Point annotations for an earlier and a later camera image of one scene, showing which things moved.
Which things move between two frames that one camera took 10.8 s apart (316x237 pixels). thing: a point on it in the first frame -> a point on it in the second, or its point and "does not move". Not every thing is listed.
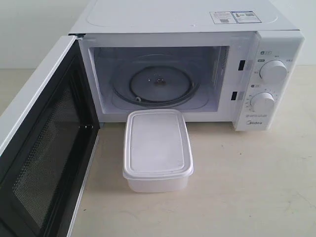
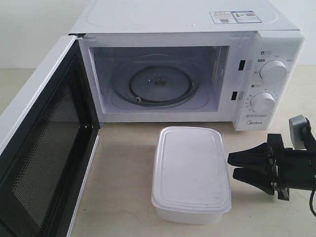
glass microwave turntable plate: x=158 y=81 does not move
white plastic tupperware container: x=157 y=156 -> x=191 y=184
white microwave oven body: x=240 y=61 does not move
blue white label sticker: x=224 y=17 does not move
